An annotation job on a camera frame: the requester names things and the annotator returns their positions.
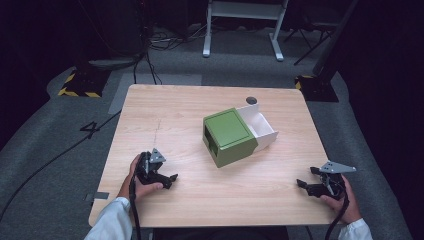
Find grey tape piece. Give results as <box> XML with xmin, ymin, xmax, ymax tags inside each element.
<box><xmin>84</xmin><ymin>191</ymin><xmax>111</xmax><ymax>202</ymax></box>

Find person's right hand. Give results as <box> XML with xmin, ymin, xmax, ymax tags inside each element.
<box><xmin>319</xmin><ymin>174</ymin><xmax>363</xmax><ymax>225</ymax></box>

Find long black floor cable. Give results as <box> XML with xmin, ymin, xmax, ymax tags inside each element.
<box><xmin>0</xmin><ymin>110</ymin><xmax>122</xmax><ymax>223</ymax></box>

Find green drawer box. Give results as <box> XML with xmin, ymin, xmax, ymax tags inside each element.
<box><xmin>202</xmin><ymin>107</ymin><xmax>260</xmax><ymax>169</ymax></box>

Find black tripod stand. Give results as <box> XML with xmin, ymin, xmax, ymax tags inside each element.
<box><xmin>283</xmin><ymin>18</ymin><xmax>338</xmax><ymax>67</ymax></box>

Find person's dark pants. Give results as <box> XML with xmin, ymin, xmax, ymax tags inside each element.
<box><xmin>152</xmin><ymin>225</ymin><xmax>290</xmax><ymax>240</ymax></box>

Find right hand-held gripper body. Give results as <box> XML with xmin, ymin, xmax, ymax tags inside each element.
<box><xmin>307</xmin><ymin>161</ymin><xmax>357</xmax><ymax>201</ymax></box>

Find right hand-held gripper black cable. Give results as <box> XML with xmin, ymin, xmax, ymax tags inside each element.
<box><xmin>324</xmin><ymin>186</ymin><xmax>350</xmax><ymax>240</ymax></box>

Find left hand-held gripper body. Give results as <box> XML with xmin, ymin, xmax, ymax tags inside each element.
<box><xmin>134</xmin><ymin>148</ymin><xmax>168</xmax><ymax>186</ymax></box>

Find left hand-held gripper black cable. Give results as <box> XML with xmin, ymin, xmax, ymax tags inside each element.
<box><xmin>129</xmin><ymin>173</ymin><xmax>143</xmax><ymax>240</ymax></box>

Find yellow black striped stand base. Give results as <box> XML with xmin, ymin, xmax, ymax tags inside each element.
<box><xmin>57</xmin><ymin>67</ymin><xmax>112</xmax><ymax>99</ymax></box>
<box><xmin>294</xmin><ymin>74</ymin><xmax>340</xmax><ymax>103</ymax></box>

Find white metal table frame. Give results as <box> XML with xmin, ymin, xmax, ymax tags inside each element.
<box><xmin>202</xmin><ymin>0</ymin><xmax>290</xmax><ymax>63</ymax></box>

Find person's left hand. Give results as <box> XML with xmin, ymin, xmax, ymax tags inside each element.
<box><xmin>118</xmin><ymin>153</ymin><xmax>164</xmax><ymax>201</ymax></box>

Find hand-held gripper black cable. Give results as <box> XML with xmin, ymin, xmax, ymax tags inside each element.
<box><xmin>129</xmin><ymin>173</ymin><xmax>143</xmax><ymax>240</ymax></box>
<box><xmin>324</xmin><ymin>186</ymin><xmax>350</xmax><ymax>240</ymax></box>

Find dark slanted stand post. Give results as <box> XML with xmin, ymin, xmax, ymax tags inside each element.
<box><xmin>312</xmin><ymin>0</ymin><xmax>360</xmax><ymax>81</ymax></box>

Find white drawer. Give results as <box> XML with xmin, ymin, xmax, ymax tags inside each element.
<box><xmin>235</xmin><ymin>103</ymin><xmax>280</xmax><ymax>153</ymax></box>

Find tangle of floor cables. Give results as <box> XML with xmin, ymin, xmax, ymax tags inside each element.
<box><xmin>146</xmin><ymin>24</ymin><xmax>209</xmax><ymax>52</ymax></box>

